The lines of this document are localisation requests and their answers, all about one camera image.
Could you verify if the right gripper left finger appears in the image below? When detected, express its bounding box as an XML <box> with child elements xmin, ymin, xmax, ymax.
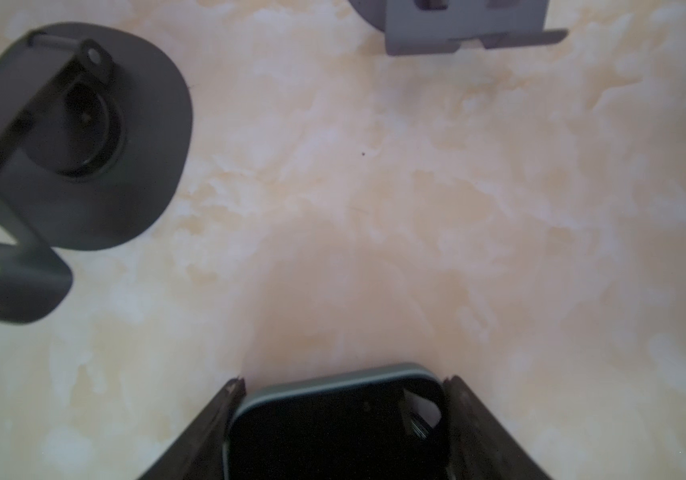
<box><xmin>140</xmin><ymin>378</ymin><xmax>246</xmax><ymax>480</ymax></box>

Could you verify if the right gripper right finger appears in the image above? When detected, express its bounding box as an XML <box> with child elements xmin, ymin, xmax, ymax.
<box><xmin>443</xmin><ymin>376</ymin><xmax>550</xmax><ymax>480</ymax></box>

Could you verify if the phone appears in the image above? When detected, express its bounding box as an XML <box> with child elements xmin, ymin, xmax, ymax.
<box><xmin>223</xmin><ymin>363</ymin><xmax>449</xmax><ymax>479</ymax></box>

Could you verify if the grey stand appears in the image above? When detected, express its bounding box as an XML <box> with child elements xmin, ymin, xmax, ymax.
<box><xmin>0</xmin><ymin>22</ymin><xmax>193</xmax><ymax>324</ymax></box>
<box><xmin>350</xmin><ymin>0</ymin><xmax>568</xmax><ymax>56</ymax></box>

